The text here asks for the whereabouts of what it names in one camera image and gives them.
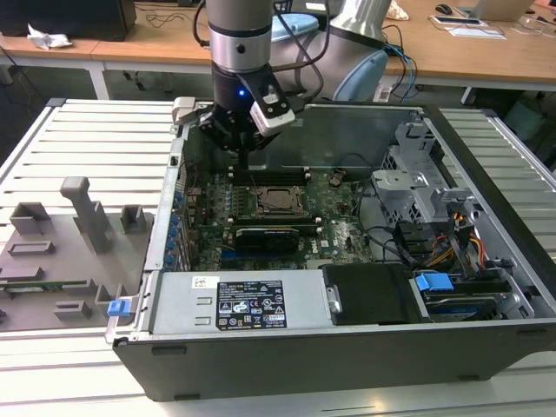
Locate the blue disk carrier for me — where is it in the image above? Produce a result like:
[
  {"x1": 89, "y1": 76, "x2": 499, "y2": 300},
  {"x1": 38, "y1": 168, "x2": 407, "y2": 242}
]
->
[{"x1": 414, "y1": 271, "x2": 513, "y2": 322}]

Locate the silver laptop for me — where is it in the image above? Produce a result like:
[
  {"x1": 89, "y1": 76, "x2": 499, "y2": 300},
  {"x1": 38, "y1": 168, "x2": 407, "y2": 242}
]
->
[{"x1": 471, "y1": 0, "x2": 536, "y2": 22}]

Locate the yellow and red wire bundle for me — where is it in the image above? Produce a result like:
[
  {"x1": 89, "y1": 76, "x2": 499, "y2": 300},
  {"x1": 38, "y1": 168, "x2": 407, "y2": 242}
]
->
[{"x1": 427, "y1": 212, "x2": 486, "y2": 270}]

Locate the grey power supply unit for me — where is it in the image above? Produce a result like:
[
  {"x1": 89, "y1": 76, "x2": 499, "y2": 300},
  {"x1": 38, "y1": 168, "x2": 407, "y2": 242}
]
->
[{"x1": 149, "y1": 268, "x2": 331, "y2": 335}]

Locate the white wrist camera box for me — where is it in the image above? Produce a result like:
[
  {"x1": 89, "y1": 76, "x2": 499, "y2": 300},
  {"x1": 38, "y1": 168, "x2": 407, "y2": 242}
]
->
[{"x1": 249, "y1": 84, "x2": 297, "y2": 134}]

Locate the green motherboard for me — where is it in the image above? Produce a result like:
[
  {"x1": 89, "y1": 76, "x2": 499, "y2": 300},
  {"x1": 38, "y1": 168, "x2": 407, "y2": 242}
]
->
[{"x1": 184, "y1": 167, "x2": 379, "y2": 270}]

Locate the blue case latch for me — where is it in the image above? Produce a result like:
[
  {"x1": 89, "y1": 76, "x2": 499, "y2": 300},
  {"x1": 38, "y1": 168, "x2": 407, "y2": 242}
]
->
[{"x1": 106, "y1": 299, "x2": 131, "y2": 319}]

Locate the black plastic shroud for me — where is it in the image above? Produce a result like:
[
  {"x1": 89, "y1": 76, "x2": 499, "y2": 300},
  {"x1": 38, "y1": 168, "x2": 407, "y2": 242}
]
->
[{"x1": 323, "y1": 263, "x2": 420, "y2": 327}]

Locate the low-profile graphics card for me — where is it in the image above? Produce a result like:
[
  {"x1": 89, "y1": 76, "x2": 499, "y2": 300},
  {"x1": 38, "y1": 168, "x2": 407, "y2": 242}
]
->
[{"x1": 234, "y1": 226, "x2": 301, "y2": 254}]

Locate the grey parts rack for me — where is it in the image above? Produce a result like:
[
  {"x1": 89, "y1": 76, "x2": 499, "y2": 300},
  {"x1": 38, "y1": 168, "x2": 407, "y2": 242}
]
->
[{"x1": 0, "y1": 175, "x2": 157, "y2": 334}]

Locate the crumpled white paper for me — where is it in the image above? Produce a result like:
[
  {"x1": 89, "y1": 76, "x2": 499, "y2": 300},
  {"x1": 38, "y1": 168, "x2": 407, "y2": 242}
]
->
[{"x1": 26, "y1": 23, "x2": 73, "y2": 50}]

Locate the metal drive cage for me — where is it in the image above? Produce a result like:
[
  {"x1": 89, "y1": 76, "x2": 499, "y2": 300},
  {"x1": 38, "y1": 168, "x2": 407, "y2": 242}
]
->
[{"x1": 371, "y1": 122, "x2": 483, "y2": 227}]

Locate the white paper sheet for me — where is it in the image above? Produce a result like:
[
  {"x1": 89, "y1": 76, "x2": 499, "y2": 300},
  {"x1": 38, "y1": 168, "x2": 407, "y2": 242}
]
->
[{"x1": 447, "y1": 24, "x2": 508, "y2": 41}]

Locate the black RAM slot bank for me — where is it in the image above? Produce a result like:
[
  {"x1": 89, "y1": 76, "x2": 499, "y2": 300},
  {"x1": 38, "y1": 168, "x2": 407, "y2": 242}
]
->
[
  {"x1": 228, "y1": 167, "x2": 310, "y2": 184},
  {"x1": 223, "y1": 215, "x2": 322, "y2": 232}
]

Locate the CPU socket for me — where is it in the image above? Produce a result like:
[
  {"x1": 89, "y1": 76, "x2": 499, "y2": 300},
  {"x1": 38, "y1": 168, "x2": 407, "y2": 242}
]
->
[{"x1": 255, "y1": 185, "x2": 308, "y2": 220}]

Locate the metal socket cover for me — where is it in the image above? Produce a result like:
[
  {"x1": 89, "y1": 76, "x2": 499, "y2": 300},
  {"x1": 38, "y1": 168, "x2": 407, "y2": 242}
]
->
[{"x1": 259, "y1": 187, "x2": 306, "y2": 216}]

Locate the green RAM stick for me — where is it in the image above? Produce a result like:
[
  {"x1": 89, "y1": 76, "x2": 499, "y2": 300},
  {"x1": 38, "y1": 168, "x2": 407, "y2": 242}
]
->
[{"x1": 0, "y1": 280, "x2": 88, "y2": 290}]

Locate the black computer tower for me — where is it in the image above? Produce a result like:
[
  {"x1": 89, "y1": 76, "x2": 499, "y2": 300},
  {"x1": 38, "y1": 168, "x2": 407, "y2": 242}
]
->
[{"x1": 0, "y1": 0, "x2": 138, "y2": 43}]

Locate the black and grey PC case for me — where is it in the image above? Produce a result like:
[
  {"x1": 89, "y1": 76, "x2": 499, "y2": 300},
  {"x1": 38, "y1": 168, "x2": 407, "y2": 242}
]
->
[{"x1": 105, "y1": 96, "x2": 556, "y2": 403}]

